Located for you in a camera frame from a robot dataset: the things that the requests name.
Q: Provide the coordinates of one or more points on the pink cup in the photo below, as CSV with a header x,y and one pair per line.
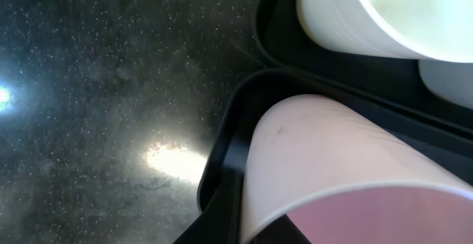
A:
x,y
332,155

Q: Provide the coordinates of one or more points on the black tray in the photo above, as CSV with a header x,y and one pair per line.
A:
x,y
369,75

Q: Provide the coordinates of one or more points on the green cup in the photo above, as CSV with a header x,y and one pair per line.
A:
x,y
340,18

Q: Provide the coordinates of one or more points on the yellow cup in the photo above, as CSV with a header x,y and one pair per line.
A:
x,y
449,83

